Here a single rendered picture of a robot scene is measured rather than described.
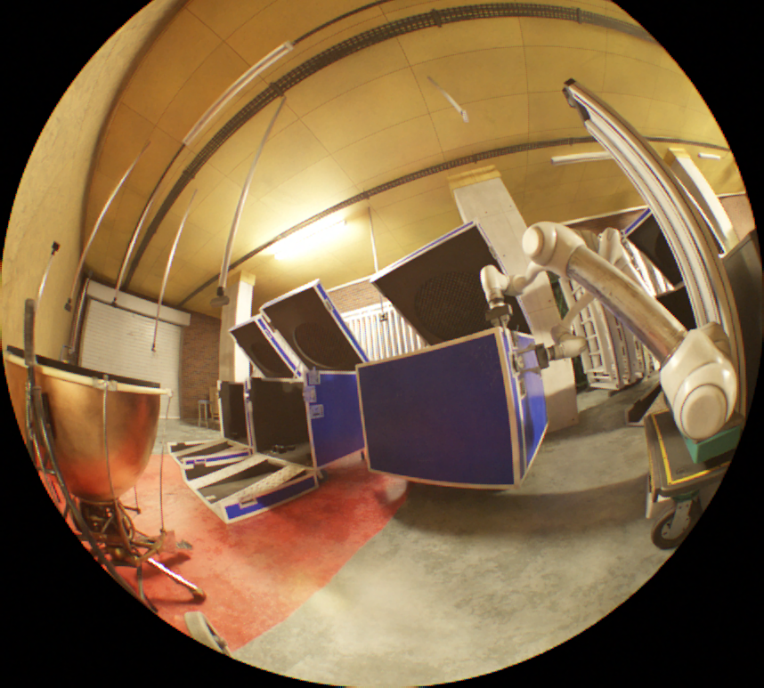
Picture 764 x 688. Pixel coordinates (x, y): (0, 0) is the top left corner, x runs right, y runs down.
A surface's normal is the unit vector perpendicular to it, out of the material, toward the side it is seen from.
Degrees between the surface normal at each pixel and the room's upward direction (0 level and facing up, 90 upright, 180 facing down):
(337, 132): 180
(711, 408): 95
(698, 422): 95
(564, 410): 90
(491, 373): 90
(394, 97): 180
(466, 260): 142
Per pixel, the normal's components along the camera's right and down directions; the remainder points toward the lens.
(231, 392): 0.87, -0.26
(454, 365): -0.70, -0.15
